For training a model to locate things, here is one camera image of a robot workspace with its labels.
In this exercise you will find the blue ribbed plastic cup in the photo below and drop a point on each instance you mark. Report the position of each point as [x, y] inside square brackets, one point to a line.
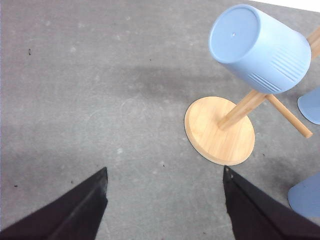
[260, 51]
[309, 106]
[304, 197]

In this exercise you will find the wooden mug tree stand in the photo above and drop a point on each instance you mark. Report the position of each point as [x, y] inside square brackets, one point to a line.
[222, 133]

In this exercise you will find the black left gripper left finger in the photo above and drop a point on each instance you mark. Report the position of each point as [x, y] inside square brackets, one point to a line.
[74, 216]

